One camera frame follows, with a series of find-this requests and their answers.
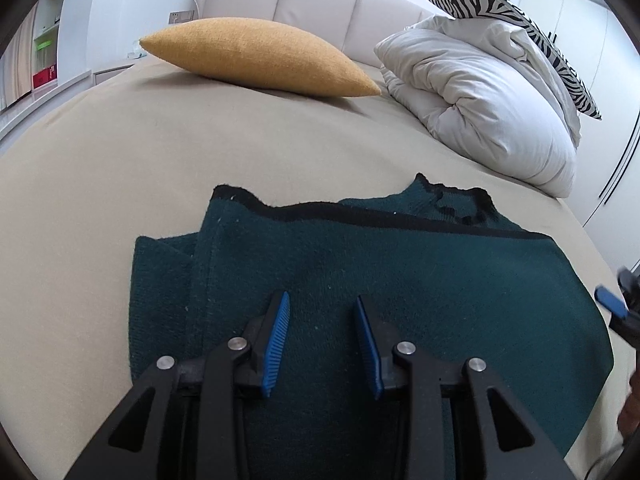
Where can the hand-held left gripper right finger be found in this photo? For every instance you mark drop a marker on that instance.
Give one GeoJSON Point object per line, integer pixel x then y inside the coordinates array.
{"type": "Point", "coordinates": [369, 350]}

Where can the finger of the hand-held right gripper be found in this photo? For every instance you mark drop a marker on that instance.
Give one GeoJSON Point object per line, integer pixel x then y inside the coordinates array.
{"type": "Point", "coordinates": [632, 285]}
{"type": "Point", "coordinates": [611, 301]}

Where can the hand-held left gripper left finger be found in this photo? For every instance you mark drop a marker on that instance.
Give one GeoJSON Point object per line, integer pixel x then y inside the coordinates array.
{"type": "Point", "coordinates": [275, 350]}

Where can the dark green sweater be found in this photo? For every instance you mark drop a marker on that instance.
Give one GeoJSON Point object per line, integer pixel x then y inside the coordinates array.
{"type": "Point", "coordinates": [400, 270]}

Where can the person's right hand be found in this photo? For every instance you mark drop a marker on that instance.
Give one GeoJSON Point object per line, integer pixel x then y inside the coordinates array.
{"type": "Point", "coordinates": [627, 415]}

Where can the bed with beige sheet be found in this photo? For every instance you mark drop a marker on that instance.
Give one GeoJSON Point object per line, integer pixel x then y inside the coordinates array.
{"type": "Point", "coordinates": [125, 160]}

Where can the white duvet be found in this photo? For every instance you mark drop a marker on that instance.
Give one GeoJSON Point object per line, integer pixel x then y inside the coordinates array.
{"type": "Point", "coordinates": [475, 100]}

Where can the white wardrobe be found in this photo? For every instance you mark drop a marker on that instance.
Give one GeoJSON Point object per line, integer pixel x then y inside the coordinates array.
{"type": "Point", "coordinates": [590, 35]}

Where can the yellow pillow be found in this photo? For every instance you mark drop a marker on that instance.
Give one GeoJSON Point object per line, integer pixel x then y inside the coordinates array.
{"type": "Point", "coordinates": [260, 57]}

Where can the zebra print pillow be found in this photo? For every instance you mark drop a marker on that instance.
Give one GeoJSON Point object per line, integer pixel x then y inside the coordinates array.
{"type": "Point", "coordinates": [500, 5]}

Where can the white nightstand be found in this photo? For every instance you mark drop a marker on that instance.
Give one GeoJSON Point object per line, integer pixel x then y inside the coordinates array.
{"type": "Point", "coordinates": [110, 74]}

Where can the white window ledge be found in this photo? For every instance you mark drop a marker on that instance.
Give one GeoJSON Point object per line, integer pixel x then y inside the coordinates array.
{"type": "Point", "coordinates": [45, 105]}

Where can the beige padded headboard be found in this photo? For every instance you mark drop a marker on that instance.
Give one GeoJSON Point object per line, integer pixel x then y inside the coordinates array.
{"type": "Point", "coordinates": [320, 5]}

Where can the red box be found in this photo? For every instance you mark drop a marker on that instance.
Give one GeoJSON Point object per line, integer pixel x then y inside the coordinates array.
{"type": "Point", "coordinates": [45, 77]}

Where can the beige curtain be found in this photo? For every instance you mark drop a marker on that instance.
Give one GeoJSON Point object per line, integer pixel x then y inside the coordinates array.
{"type": "Point", "coordinates": [17, 60]}

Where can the grey wall switch panel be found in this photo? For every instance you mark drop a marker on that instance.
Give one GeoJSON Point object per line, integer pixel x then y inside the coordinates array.
{"type": "Point", "coordinates": [182, 17]}

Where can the white wall shelf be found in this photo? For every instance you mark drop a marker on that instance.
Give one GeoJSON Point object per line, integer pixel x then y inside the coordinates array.
{"type": "Point", "coordinates": [47, 20]}

